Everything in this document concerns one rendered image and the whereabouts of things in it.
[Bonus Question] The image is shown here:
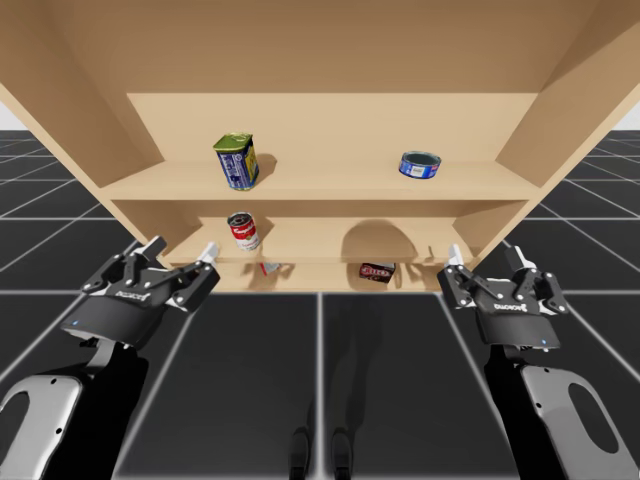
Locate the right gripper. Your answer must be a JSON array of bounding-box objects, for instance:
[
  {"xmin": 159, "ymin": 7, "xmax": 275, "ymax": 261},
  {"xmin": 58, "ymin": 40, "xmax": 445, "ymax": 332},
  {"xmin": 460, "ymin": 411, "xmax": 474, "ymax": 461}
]
[{"xmin": 436, "ymin": 243, "xmax": 571, "ymax": 351}]

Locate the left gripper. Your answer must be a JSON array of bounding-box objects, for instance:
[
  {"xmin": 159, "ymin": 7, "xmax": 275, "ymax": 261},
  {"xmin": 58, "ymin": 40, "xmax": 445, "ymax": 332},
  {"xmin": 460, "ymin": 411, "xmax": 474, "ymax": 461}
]
[{"xmin": 59, "ymin": 235, "xmax": 222, "ymax": 350}]

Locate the red and white can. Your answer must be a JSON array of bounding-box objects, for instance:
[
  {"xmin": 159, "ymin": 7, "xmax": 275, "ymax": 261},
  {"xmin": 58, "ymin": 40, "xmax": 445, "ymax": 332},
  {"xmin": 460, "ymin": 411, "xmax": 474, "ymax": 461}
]
[{"xmin": 226, "ymin": 210, "xmax": 263, "ymax": 252}]

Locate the green and blue rectangular can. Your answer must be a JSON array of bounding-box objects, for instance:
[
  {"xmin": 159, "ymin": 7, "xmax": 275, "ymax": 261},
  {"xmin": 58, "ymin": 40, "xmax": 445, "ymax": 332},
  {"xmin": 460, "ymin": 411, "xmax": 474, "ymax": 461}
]
[{"xmin": 212, "ymin": 131, "xmax": 261, "ymax": 191}]

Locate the blue flat can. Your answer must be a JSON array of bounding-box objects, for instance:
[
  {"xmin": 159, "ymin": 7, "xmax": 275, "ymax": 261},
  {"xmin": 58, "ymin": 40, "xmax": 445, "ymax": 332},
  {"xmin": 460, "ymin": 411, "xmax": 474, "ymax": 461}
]
[{"xmin": 398, "ymin": 150, "xmax": 443, "ymax": 180}]

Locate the pale wooden shelf unit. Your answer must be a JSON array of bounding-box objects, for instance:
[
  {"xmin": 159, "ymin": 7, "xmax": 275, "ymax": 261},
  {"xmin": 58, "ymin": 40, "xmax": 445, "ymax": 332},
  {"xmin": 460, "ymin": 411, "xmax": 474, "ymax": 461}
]
[{"xmin": 0, "ymin": 0, "xmax": 640, "ymax": 294}]

